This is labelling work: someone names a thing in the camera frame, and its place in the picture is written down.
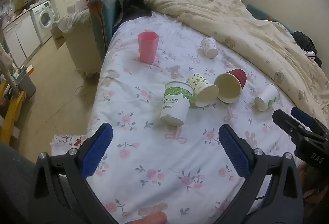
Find pink hexagonal plastic cup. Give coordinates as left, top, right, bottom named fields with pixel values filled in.
left=137, top=31, right=160, bottom=63

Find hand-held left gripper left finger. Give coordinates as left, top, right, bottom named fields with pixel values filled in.
left=33, top=122, right=119, bottom=224

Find white kitchen cabinets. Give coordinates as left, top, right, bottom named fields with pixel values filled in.
left=2, top=12, right=42, bottom=66

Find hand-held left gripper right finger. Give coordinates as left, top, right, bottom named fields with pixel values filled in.
left=218, top=124, right=305, bottom=224

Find small pink print paper cup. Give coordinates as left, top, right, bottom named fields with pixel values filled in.
left=200, top=37, right=219, bottom=58

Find person's right hand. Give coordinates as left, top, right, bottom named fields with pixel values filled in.
left=299, top=162, right=313, bottom=201

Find white cloth with red print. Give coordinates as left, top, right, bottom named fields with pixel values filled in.
left=50, top=134, right=88, bottom=148

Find floral white bed sheet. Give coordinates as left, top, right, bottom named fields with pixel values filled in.
left=86, top=12, right=316, bottom=224

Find dark garment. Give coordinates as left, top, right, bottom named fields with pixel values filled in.
left=293, top=31, right=323, bottom=66

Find white washing machine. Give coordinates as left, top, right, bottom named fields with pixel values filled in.
left=30, top=0, right=58, bottom=43

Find cardboard box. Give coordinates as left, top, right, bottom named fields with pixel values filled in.
left=51, top=23, right=65, bottom=49

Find lace covered sofa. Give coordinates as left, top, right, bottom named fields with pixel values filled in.
left=57, top=9, right=103, bottom=78

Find teal cloth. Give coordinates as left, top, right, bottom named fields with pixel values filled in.
left=247, top=3, right=293, bottom=34

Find red paper cup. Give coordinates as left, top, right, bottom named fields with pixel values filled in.
left=214, top=69, right=247, bottom=103

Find small green print paper cup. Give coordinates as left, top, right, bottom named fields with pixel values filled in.
left=254, top=83, right=280, bottom=112

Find yellow wooden stool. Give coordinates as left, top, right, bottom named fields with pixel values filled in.
left=0, top=80, right=27, bottom=145

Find yellow bear print paper cup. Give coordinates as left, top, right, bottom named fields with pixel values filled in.
left=186, top=73, right=219, bottom=108

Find grey trash bin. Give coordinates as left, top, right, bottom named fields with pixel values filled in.
left=15, top=70, right=37, bottom=99

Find green leaf print paper cup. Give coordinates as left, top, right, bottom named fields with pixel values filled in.
left=160, top=81, right=195, bottom=127

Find cream bear print quilt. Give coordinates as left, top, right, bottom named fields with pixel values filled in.
left=142, top=0, right=329, bottom=137

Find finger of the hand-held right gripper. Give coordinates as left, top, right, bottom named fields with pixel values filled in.
left=272, top=109, right=309, bottom=142
left=291, top=107, right=329, bottom=137

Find teal padded headboard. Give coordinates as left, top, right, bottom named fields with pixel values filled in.
left=87, top=0, right=121, bottom=60

